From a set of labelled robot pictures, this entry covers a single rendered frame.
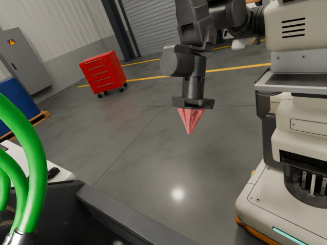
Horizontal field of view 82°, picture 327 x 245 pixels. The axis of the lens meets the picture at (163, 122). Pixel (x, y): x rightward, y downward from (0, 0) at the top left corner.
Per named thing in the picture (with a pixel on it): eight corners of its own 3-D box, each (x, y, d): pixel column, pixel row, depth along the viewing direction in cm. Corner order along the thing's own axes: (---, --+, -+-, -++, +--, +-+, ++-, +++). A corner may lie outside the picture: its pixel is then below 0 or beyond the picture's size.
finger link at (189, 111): (188, 137, 49) (191, 101, 47) (169, 131, 54) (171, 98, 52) (204, 133, 53) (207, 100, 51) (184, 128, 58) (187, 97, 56)
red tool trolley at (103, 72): (97, 99, 439) (78, 64, 396) (103, 92, 477) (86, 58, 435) (124, 92, 424) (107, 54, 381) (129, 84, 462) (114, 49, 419)
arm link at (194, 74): (211, 53, 48) (193, 55, 52) (194, 49, 43) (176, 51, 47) (208, 81, 49) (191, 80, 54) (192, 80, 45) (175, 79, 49)
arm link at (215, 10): (246, 5, 54) (229, 9, 58) (230, -15, 47) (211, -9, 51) (240, 37, 55) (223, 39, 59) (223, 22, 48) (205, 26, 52)
